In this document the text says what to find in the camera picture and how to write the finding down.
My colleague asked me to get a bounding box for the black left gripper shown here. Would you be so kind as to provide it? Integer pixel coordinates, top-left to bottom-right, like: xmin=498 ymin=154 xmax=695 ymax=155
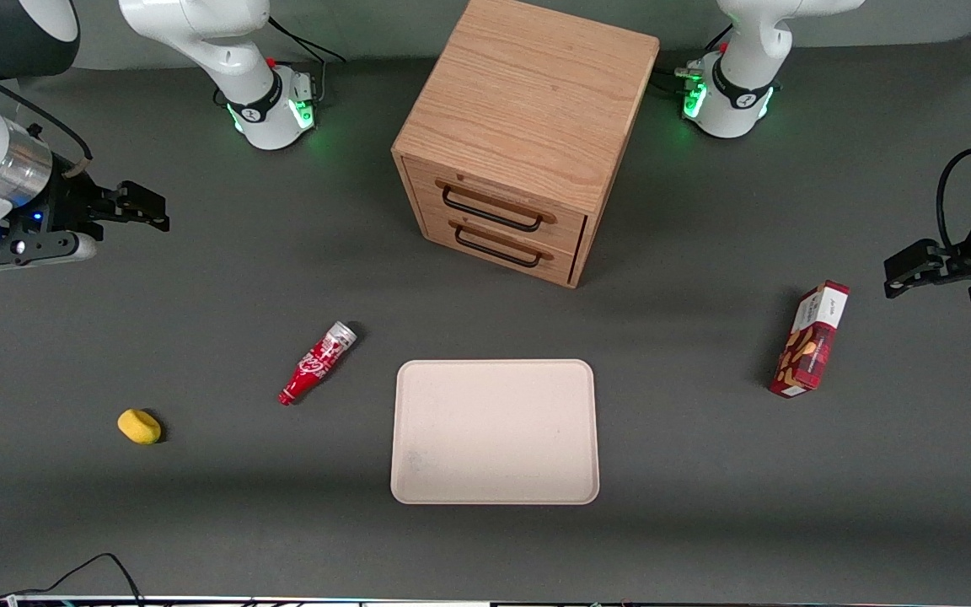
xmin=884 ymin=219 xmax=971 ymax=298

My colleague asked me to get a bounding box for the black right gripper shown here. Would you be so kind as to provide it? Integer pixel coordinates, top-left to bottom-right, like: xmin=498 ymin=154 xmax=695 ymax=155
xmin=30 ymin=179 xmax=171 ymax=239

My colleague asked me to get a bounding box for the red coke bottle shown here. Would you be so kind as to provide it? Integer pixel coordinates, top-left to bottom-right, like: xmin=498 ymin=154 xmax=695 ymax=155
xmin=277 ymin=320 xmax=359 ymax=407

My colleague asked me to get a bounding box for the beige plastic tray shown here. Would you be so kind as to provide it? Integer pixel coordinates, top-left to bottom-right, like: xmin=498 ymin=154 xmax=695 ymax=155
xmin=390 ymin=359 xmax=600 ymax=506

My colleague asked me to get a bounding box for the red snack box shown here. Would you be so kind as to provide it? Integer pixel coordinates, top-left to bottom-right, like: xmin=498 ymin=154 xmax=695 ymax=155
xmin=769 ymin=280 xmax=850 ymax=399

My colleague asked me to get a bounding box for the yellow sponge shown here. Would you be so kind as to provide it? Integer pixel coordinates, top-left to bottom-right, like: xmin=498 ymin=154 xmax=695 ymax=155
xmin=117 ymin=409 xmax=163 ymax=446

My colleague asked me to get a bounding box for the wooden drawer front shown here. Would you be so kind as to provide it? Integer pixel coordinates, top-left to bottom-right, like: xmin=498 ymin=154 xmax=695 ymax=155
xmin=405 ymin=156 xmax=589 ymax=254
xmin=421 ymin=209 xmax=581 ymax=284

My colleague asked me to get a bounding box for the wooden drawer cabinet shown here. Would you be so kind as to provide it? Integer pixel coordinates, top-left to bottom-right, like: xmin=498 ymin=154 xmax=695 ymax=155
xmin=391 ymin=0 xmax=662 ymax=290

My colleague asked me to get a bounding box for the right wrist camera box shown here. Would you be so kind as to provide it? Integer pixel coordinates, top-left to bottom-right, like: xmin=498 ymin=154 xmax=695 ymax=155
xmin=0 ymin=232 xmax=100 ymax=272

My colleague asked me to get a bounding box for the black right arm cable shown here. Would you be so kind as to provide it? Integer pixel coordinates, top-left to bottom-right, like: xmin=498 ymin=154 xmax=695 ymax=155
xmin=0 ymin=54 xmax=94 ymax=165

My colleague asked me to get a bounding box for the black right base cable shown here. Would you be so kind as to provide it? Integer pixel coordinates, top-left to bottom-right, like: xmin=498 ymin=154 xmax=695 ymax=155
xmin=269 ymin=15 xmax=348 ymax=67

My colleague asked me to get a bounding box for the black metal drawer handle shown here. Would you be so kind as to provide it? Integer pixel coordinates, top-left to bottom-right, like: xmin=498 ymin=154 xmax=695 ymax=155
xmin=442 ymin=187 xmax=544 ymax=233
xmin=454 ymin=226 xmax=544 ymax=269

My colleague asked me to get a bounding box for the black table edge cable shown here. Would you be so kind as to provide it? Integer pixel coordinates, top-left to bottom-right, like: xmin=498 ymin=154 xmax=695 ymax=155
xmin=0 ymin=552 xmax=146 ymax=607

